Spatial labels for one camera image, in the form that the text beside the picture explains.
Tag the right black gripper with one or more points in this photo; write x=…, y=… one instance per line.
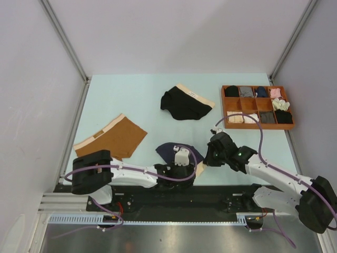
x=208, y=160

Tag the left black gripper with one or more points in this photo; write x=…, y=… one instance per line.
x=188, y=183

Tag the navy blue underwear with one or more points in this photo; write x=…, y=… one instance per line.
x=166, y=152

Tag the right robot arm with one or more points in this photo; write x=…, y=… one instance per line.
x=313, y=201

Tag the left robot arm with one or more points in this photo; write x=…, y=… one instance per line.
x=95, y=174

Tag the brown boxer underwear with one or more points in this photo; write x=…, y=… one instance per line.
x=120, y=137

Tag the black underwear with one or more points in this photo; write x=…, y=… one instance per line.
x=184, y=104

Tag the rolled beige garment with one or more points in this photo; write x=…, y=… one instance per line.
x=234, y=117

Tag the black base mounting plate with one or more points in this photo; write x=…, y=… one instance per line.
x=192, y=203

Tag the rolled white garment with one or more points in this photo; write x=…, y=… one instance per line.
x=251, y=118

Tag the rolled dark grey garment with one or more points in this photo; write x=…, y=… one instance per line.
x=267, y=117

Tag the rolled black garment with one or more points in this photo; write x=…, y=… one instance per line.
x=232, y=91
x=283, y=117

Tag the rolled grey striped garment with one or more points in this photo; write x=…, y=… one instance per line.
x=246, y=92

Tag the wooden compartment tray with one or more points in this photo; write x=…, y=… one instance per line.
x=255, y=105

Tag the rolled black garment front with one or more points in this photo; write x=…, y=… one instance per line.
x=283, y=117

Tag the rolled navy garment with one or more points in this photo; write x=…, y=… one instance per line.
x=261, y=92

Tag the rolled cream garment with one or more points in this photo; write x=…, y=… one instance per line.
x=280, y=104

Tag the rolled pink garment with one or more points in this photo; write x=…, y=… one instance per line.
x=275, y=93

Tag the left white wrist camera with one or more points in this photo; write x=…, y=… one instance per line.
x=181, y=157

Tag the white slotted cable duct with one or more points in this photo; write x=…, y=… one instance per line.
x=109, y=220

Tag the right aluminium frame post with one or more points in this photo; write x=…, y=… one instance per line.
x=304, y=18

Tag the aluminium frame post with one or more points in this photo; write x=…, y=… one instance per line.
x=60, y=32
x=304, y=18

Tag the left aluminium frame post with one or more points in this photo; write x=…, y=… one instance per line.
x=60, y=32

